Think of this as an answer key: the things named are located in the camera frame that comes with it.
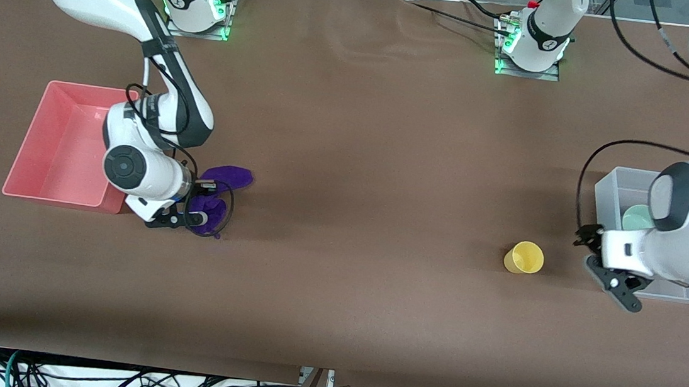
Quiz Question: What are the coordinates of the purple cloth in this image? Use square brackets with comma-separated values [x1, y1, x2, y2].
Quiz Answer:
[186, 162, 255, 242]

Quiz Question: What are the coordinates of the green bowl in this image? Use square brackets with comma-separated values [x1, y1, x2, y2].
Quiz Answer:
[621, 203, 657, 235]

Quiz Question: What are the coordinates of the yellow cup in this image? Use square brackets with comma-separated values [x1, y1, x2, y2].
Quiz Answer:
[503, 239, 546, 277]

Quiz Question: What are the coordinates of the clear plastic bin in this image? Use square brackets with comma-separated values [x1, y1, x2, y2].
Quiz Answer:
[584, 164, 689, 305]

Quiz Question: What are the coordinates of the pink plastic bin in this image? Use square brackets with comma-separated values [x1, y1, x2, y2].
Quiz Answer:
[1, 77, 140, 216]

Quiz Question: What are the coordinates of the brown table cover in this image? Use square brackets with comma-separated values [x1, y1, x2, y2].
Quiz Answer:
[0, 0, 689, 387]

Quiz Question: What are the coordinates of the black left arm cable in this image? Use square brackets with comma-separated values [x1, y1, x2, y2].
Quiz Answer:
[573, 0, 689, 247]

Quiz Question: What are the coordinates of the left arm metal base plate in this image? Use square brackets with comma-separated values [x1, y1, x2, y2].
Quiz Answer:
[494, 16, 565, 82]

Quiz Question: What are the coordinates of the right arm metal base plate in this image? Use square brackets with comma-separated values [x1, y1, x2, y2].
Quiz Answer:
[162, 0, 234, 42]

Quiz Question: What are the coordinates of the teal floor cable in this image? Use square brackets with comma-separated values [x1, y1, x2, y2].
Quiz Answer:
[3, 349, 21, 387]

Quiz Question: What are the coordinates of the short black table cable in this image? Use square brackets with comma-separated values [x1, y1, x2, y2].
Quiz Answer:
[459, 0, 515, 22]

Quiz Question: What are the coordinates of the long black table cable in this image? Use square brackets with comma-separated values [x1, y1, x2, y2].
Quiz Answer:
[396, 0, 508, 34]

